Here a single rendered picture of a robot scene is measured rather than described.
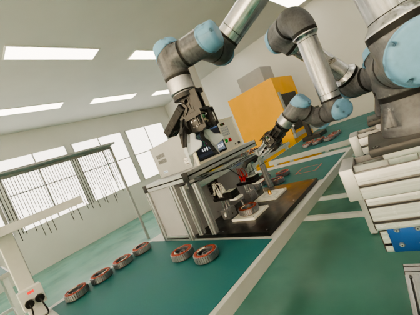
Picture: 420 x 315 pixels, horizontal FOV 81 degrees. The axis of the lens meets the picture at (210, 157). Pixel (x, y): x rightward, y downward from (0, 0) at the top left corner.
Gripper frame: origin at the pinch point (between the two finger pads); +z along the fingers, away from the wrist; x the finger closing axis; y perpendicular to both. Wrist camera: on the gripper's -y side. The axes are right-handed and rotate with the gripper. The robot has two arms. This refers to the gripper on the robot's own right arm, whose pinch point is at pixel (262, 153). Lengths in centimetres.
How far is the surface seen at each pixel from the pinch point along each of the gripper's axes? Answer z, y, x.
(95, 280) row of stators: 78, 73, -13
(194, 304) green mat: 14, 70, 27
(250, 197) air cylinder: 35.9, -11.0, 8.6
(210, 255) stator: 22, 48, 19
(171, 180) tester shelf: 30.5, 31.4, -23.1
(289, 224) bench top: 5.4, 19.1, 32.0
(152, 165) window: 552, -367, -353
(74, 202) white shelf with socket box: 41, 73, -39
